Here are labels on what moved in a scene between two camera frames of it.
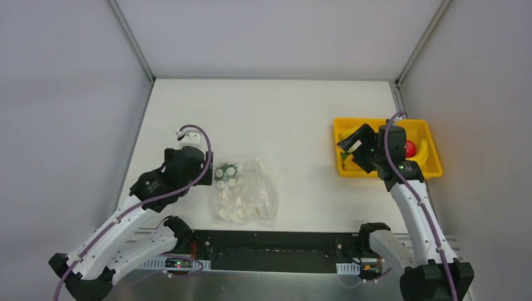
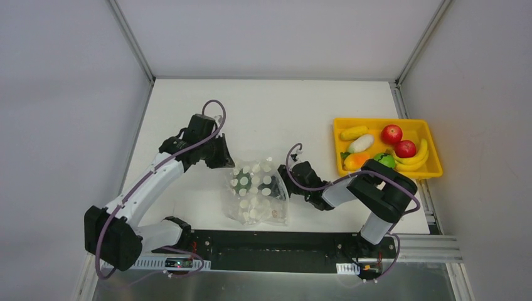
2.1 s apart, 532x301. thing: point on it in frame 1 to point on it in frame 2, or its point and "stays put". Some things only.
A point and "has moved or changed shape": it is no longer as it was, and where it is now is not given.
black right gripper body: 357,147 to 293,180
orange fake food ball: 349,165 stays put
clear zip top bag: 244,192 has moved or changed shape
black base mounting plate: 302,250 stays put
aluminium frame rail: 151,78 stays put
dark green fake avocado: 225,172 to 244,180
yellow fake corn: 347,132 stays put
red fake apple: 409,148 stays put
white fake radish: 355,146 stays put
